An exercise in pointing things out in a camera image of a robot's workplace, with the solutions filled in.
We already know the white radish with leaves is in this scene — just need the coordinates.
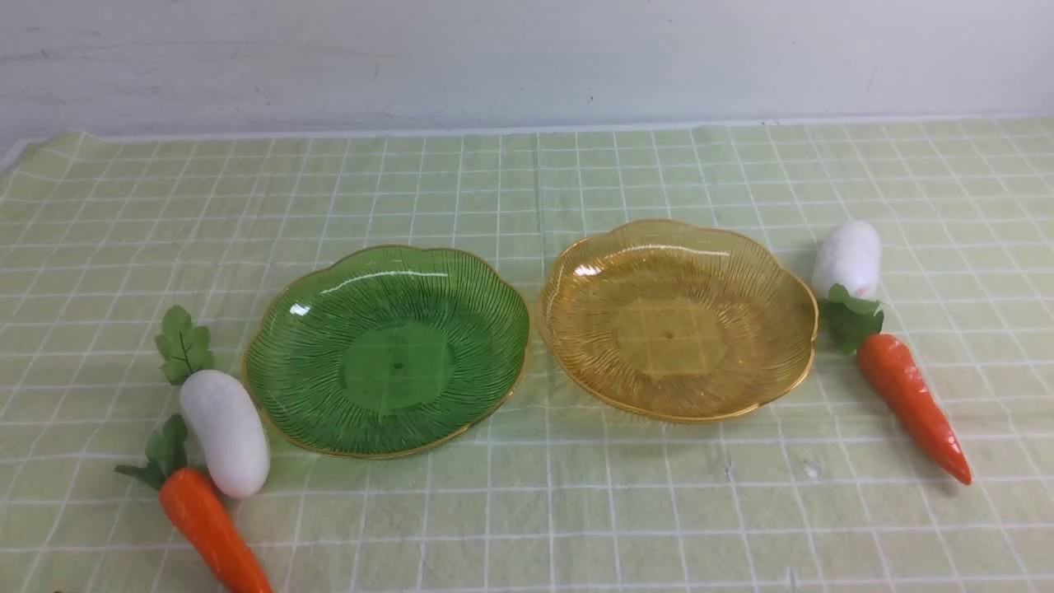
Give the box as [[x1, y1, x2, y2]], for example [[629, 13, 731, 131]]
[[155, 305, 271, 500]]

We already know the green glass plate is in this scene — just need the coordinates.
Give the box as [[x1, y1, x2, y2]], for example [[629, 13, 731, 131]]
[[242, 245, 530, 459]]

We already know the orange carrot with leaves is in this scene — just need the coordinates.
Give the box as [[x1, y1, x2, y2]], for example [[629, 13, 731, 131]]
[[114, 413, 273, 592]]

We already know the amber glass plate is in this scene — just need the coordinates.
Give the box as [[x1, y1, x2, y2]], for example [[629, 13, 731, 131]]
[[535, 219, 819, 423]]

